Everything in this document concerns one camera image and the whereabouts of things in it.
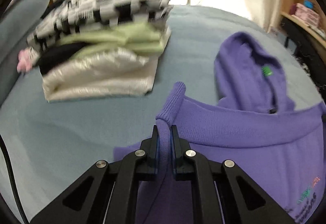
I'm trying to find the purple hoodie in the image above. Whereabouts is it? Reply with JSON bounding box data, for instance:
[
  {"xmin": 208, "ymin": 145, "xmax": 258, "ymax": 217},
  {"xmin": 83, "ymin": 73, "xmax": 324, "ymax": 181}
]
[{"xmin": 112, "ymin": 32, "xmax": 326, "ymax": 224}]

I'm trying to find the light blue fleece blanket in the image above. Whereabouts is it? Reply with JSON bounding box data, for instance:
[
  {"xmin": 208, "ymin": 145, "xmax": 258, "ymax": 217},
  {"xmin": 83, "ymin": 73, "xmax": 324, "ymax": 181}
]
[{"xmin": 1, "ymin": 6, "xmax": 323, "ymax": 219}]

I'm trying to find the cream folded garment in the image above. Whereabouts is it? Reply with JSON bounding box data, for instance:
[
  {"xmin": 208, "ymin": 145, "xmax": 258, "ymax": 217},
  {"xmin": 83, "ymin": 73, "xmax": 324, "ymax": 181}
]
[{"xmin": 41, "ymin": 26, "xmax": 172, "ymax": 104}]

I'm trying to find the black folded garment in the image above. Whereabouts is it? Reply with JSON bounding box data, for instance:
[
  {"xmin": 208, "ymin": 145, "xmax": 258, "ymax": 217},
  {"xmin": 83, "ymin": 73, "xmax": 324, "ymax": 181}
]
[{"xmin": 36, "ymin": 42, "xmax": 89, "ymax": 76}]

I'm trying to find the pink small plush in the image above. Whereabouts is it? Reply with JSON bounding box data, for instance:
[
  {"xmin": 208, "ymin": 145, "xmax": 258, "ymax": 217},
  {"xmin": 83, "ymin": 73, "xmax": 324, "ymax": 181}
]
[{"xmin": 17, "ymin": 47, "xmax": 39, "ymax": 73}]

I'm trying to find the light green folded garment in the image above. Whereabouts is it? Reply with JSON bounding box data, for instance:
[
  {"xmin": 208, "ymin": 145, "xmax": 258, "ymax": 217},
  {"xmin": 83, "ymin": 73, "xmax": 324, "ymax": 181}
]
[{"xmin": 53, "ymin": 22, "xmax": 170, "ymax": 58}]

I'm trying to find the black white patterned garment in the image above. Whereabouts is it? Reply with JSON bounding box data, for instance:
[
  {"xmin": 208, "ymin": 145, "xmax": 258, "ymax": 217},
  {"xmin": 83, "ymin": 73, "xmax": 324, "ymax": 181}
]
[{"xmin": 26, "ymin": 0, "xmax": 172, "ymax": 52}]

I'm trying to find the grey blue pillow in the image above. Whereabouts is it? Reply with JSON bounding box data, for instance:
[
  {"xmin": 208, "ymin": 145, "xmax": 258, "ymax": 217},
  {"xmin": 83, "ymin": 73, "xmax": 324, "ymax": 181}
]
[{"xmin": 1, "ymin": 0, "xmax": 50, "ymax": 103}]

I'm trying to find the pink boxes stack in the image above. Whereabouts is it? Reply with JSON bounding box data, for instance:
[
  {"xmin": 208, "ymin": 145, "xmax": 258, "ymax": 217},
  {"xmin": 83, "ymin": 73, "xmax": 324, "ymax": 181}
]
[{"xmin": 291, "ymin": 2, "xmax": 320, "ymax": 27}]

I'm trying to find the black camera cable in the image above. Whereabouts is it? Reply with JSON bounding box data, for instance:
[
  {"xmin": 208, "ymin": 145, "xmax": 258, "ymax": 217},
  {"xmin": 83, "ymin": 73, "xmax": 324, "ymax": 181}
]
[{"xmin": 0, "ymin": 134, "xmax": 29, "ymax": 224}]

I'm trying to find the wooden wall shelf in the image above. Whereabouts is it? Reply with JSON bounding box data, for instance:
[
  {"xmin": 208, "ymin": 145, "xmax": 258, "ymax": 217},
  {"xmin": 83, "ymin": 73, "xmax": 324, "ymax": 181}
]
[{"xmin": 281, "ymin": 0, "xmax": 325, "ymax": 47}]

